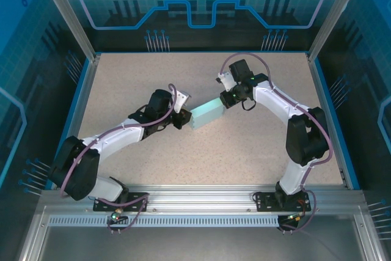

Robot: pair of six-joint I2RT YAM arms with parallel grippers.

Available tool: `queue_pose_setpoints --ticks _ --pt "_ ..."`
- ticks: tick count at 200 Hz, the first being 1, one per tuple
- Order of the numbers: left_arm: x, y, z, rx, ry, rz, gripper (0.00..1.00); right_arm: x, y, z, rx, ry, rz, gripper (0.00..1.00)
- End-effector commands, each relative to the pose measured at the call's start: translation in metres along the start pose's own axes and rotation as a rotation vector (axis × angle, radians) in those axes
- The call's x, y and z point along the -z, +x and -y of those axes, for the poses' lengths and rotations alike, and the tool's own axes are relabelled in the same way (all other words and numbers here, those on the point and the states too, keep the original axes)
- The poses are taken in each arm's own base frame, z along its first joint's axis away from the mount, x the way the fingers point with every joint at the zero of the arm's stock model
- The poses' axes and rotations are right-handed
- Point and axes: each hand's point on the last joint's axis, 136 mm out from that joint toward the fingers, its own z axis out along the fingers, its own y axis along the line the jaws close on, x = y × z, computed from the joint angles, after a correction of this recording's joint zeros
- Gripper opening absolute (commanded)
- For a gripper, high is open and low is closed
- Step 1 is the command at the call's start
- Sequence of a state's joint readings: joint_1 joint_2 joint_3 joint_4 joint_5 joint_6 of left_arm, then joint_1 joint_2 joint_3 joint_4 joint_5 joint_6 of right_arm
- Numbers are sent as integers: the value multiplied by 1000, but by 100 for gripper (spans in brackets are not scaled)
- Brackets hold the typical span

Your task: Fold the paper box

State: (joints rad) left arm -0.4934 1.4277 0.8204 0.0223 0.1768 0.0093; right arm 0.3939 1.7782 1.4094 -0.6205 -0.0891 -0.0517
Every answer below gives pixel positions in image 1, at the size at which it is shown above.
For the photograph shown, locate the light blue paper box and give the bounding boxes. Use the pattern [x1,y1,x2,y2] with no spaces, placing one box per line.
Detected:
[188,97,225,131]

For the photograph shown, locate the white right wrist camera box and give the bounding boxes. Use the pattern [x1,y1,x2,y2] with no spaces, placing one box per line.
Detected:
[216,70,238,92]

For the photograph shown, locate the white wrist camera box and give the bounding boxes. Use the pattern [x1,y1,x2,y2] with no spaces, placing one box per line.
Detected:
[173,89,192,111]
[216,70,238,92]

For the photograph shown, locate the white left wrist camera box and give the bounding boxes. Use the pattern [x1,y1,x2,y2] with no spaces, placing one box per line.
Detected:
[173,89,192,111]

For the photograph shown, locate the aluminium side rail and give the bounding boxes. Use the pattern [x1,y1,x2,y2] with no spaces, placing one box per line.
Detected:
[306,53,351,190]
[50,53,102,191]

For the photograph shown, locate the aluminium mounting rail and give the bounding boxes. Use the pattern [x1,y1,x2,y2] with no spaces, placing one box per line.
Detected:
[41,185,366,213]

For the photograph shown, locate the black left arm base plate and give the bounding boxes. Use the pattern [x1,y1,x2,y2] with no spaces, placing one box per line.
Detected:
[93,192,150,213]

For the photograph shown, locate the slotted grey cable duct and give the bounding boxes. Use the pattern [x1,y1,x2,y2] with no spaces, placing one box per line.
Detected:
[48,215,280,227]

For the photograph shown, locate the aluminium frame post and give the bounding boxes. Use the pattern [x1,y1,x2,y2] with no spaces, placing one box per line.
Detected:
[34,0,101,62]
[307,0,367,62]

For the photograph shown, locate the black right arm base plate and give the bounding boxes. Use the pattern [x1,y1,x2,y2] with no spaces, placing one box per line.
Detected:
[252,190,312,213]

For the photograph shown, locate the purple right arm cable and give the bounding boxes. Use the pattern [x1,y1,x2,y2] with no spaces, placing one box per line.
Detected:
[220,52,334,234]

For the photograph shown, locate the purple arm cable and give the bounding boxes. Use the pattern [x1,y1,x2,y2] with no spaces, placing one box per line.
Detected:
[220,52,334,234]
[59,83,184,235]

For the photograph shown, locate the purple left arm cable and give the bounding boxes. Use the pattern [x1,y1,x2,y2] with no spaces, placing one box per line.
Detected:
[59,83,184,235]

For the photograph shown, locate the cable connector with green light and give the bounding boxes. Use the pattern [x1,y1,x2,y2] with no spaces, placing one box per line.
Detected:
[287,211,307,224]
[110,207,125,222]

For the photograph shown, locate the metal front frame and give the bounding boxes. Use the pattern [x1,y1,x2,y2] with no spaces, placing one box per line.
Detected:
[16,205,387,261]

